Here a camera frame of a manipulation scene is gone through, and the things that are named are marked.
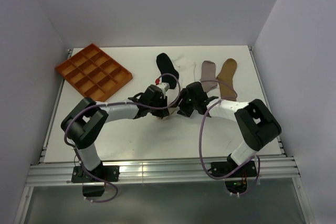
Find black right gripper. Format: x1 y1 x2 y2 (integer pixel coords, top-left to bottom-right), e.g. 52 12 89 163
169 88 198 118

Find cream brown striped sock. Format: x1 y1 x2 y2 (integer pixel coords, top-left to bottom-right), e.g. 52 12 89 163
161 108 178 121

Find black sock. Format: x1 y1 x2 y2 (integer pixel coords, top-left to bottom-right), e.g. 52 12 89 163
156 53 179 90

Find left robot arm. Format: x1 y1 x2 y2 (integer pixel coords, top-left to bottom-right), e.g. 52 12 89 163
61 83 170 182

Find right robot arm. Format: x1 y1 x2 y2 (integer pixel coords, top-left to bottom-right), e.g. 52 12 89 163
177 82 281 177

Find grey sock red stripes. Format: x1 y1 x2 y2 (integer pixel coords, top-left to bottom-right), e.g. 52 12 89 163
200 60 217 93

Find white sock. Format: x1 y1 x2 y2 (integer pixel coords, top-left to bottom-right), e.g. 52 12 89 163
173 55 196 88

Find tan brown sock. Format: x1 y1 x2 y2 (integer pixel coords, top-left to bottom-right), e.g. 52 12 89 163
216 58 237 101

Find orange compartment tray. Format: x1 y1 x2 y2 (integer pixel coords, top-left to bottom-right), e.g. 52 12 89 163
55 44 133 102

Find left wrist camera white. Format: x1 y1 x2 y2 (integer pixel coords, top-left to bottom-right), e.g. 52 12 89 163
155 78 170 95

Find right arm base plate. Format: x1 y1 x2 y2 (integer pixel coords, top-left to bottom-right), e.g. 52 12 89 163
208 161 257 178

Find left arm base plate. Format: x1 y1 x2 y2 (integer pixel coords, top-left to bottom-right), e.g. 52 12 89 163
71 165 120 183

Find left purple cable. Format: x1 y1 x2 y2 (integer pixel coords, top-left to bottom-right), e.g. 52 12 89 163
64 72 182 204

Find aluminium frame rail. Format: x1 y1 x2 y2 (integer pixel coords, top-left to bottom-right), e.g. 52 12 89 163
25 156 300 187

